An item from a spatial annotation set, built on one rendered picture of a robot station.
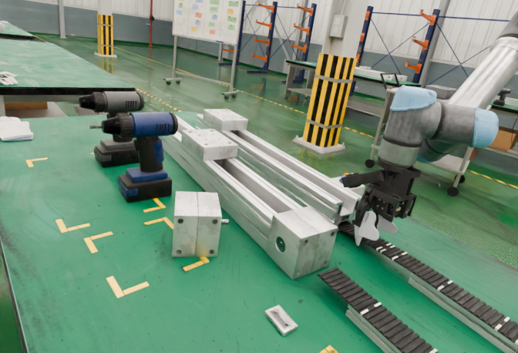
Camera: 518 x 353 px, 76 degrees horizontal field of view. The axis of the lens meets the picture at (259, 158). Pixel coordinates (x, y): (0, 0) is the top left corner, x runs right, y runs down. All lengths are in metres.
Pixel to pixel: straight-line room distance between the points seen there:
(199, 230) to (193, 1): 6.30
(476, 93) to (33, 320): 0.96
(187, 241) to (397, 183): 0.44
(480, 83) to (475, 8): 7.74
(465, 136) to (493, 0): 7.90
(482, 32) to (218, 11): 5.31
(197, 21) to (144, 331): 6.36
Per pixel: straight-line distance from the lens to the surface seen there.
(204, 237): 0.68
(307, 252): 0.67
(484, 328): 0.76
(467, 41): 8.59
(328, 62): 4.00
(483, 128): 0.75
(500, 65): 0.99
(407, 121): 0.71
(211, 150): 0.93
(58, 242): 0.78
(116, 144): 1.09
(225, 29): 6.36
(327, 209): 0.84
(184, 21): 6.93
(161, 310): 0.61
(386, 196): 0.75
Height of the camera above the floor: 1.21
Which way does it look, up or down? 20 degrees down
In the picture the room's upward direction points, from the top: 8 degrees clockwise
